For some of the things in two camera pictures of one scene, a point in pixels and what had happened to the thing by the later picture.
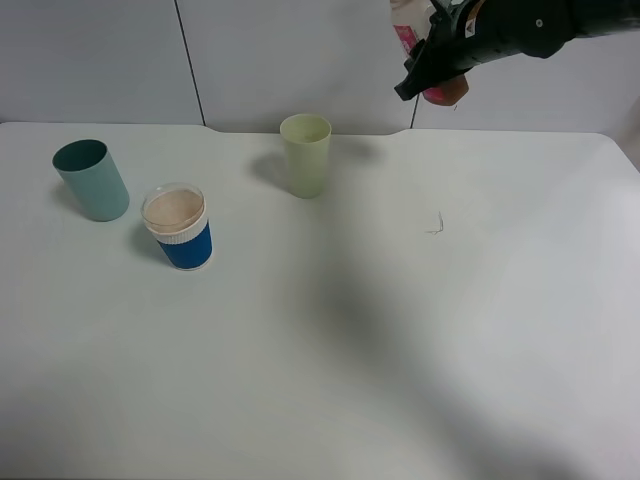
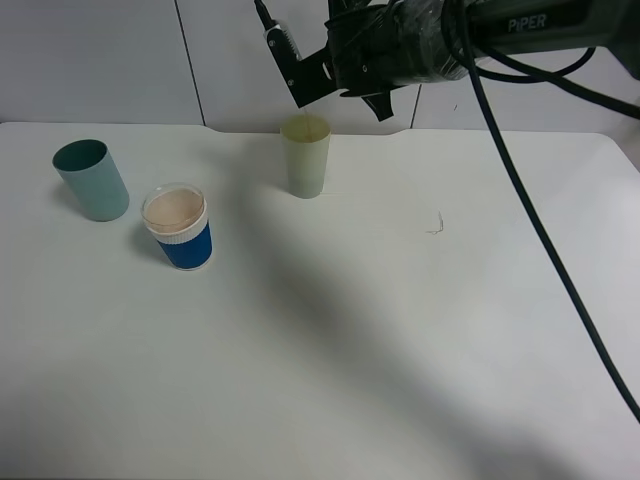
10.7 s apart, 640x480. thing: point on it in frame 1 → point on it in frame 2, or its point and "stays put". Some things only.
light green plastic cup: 306,138 stays put
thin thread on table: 441,226 stays put
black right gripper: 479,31 → 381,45
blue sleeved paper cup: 175,213 stays put
